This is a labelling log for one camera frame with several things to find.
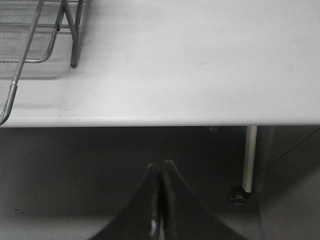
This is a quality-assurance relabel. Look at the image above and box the black caster wheel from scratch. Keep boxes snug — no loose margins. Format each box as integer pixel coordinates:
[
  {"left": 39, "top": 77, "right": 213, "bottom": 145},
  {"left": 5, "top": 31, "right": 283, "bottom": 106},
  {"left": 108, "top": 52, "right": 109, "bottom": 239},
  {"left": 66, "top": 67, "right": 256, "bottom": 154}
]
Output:
[{"left": 230, "top": 185, "right": 252, "bottom": 206}]

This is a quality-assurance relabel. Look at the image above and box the white table leg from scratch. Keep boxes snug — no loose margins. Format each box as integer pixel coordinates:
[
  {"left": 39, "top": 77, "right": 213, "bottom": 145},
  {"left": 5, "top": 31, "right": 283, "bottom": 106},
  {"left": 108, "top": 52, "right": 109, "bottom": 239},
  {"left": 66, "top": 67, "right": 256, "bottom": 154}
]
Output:
[{"left": 242, "top": 125, "right": 258, "bottom": 193}]

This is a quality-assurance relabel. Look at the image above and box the silver mesh tray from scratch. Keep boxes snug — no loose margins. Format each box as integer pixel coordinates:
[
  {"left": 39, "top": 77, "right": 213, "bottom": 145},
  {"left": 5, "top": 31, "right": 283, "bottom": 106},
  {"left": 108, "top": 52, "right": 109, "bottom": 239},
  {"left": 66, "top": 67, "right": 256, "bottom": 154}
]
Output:
[
  {"left": 0, "top": 0, "right": 47, "bottom": 124},
  {"left": 0, "top": 0, "right": 65, "bottom": 64}
]

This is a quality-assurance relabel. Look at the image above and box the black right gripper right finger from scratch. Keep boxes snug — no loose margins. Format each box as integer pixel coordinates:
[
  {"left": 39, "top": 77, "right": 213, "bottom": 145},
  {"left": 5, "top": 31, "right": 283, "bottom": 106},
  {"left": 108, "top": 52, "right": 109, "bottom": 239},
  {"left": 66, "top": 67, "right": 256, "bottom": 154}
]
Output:
[{"left": 160, "top": 160, "right": 244, "bottom": 240}]

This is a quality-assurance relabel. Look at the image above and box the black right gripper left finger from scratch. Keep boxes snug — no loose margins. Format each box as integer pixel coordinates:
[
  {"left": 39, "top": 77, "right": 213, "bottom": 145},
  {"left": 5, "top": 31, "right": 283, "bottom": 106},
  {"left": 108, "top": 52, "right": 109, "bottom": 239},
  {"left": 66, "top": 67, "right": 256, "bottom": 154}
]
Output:
[{"left": 92, "top": 163, "right": 160, "bottom": 240}]

